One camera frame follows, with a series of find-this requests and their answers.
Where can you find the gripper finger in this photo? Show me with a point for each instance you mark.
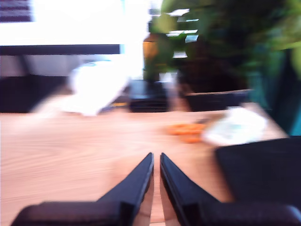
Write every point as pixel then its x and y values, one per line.
pixel 181 188
pixel 136 188

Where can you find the black closed laptop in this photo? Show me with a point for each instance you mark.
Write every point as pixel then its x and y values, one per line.
pixel 258 169

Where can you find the white green tissue pack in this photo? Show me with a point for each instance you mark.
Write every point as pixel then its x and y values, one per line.
pixel 235 129

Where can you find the black plant pot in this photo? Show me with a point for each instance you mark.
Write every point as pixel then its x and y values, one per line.
pixel 211 101

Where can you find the black leather pouch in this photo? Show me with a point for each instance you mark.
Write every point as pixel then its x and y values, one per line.
pixel 148 96

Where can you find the crumpled white plastic bag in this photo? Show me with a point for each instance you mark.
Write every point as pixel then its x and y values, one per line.
pixel 94 89

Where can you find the teal curtain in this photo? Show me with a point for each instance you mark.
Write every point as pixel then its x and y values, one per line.
pixel 295 128

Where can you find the amber glass bottle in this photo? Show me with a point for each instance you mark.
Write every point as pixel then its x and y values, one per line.
pixel 149 49

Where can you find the green leafy houseplant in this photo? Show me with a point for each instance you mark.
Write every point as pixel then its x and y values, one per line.
pixel 223 28

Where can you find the black Huawei computer monitor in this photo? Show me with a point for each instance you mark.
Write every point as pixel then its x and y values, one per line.
pixel 70 23

